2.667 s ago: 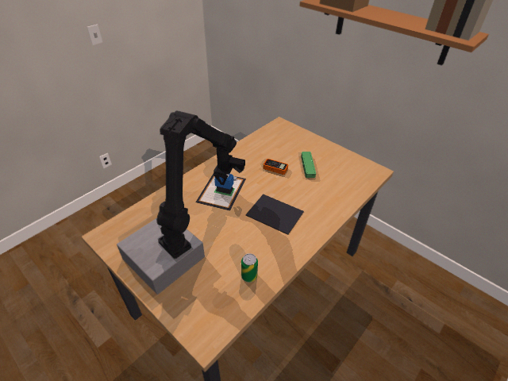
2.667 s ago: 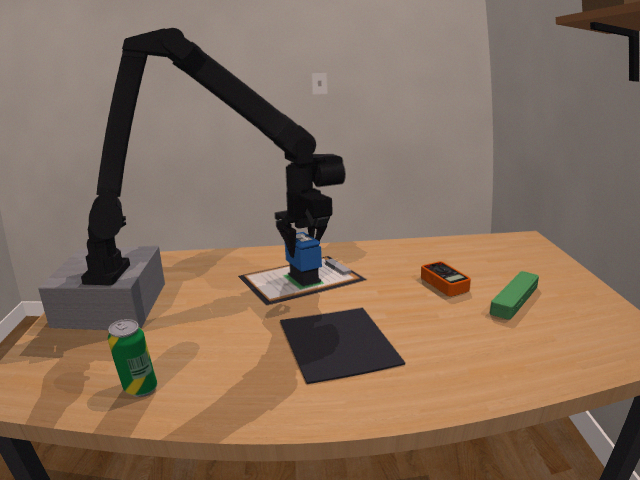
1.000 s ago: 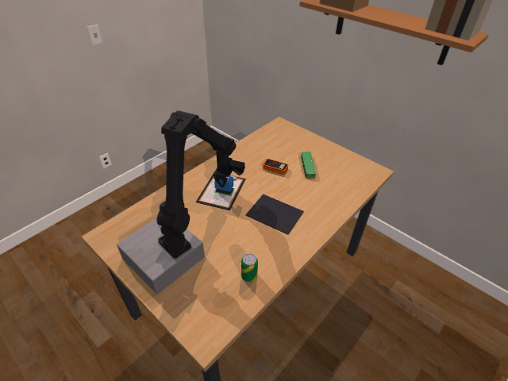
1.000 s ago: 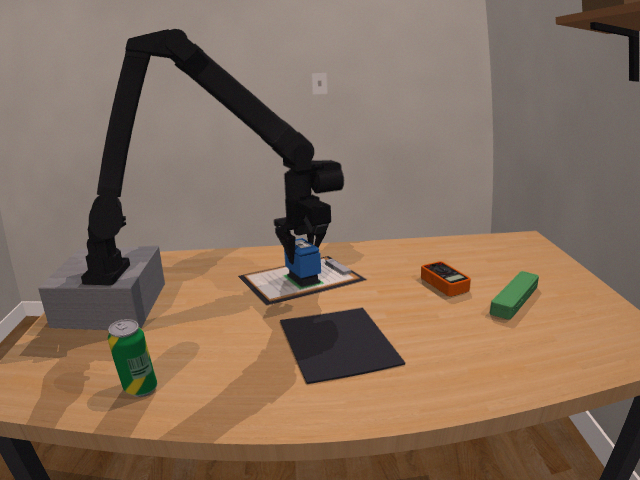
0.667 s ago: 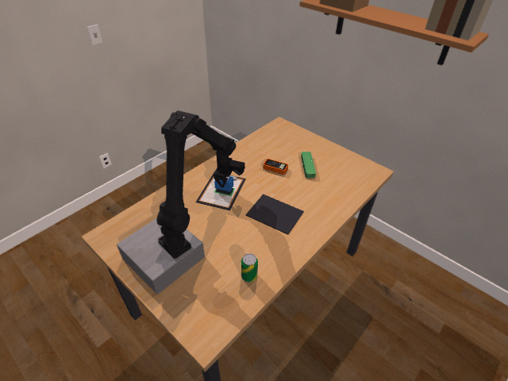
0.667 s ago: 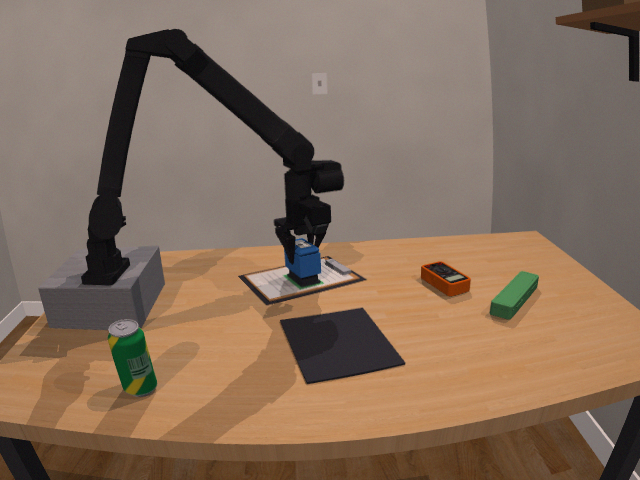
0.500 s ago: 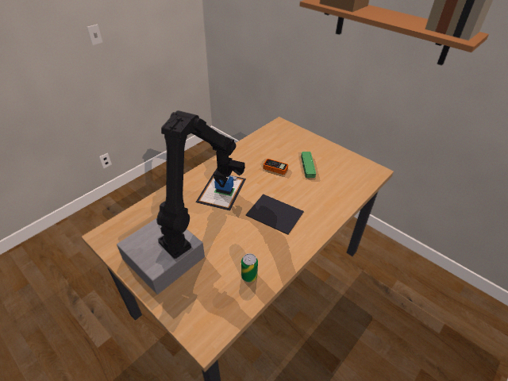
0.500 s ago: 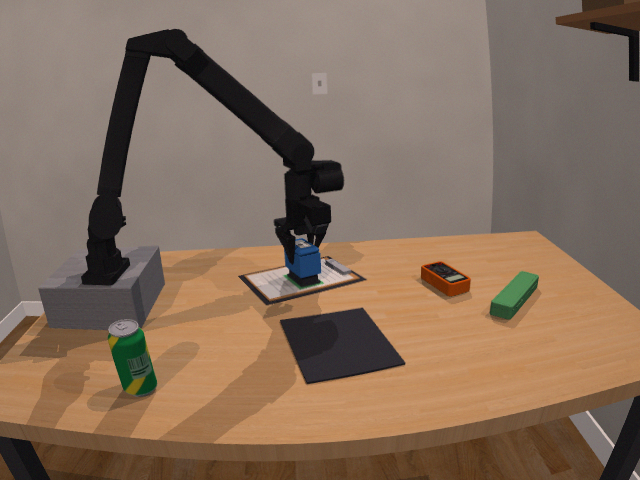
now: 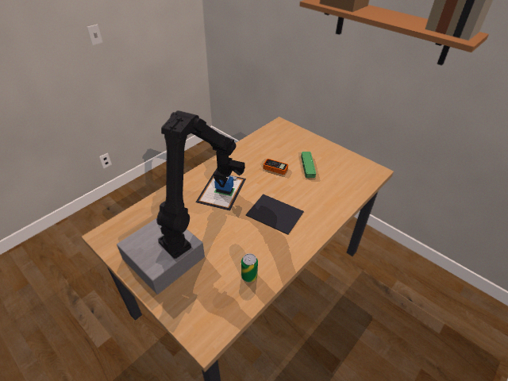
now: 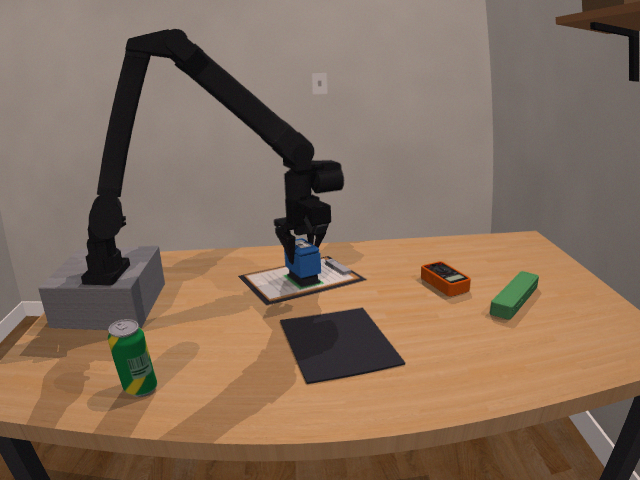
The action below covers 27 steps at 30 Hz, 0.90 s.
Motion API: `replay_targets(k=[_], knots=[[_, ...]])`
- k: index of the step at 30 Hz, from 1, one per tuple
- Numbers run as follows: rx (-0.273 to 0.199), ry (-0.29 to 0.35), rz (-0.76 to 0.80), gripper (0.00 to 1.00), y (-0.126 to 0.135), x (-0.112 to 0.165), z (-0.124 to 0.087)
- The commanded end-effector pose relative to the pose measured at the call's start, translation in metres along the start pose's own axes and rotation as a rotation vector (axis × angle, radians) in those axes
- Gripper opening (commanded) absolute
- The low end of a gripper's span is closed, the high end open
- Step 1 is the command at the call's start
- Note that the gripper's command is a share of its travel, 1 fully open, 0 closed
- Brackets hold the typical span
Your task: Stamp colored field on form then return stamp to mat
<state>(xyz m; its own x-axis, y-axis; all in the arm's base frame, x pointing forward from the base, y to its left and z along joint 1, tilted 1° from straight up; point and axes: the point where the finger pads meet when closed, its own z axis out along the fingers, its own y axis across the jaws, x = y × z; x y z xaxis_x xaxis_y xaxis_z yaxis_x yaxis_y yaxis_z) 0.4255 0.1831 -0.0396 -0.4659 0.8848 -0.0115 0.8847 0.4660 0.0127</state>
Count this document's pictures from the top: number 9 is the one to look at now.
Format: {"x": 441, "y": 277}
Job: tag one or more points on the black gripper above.
{"x": 219, "y": 176}

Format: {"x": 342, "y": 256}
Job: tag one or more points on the orange pocket multimeter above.
{"x": 275, "y": 166}

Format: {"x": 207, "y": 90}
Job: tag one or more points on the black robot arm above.
{"x": 175, "y": 131}

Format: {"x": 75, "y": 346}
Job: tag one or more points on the green drink can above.
{"x": 249, "y": 267}

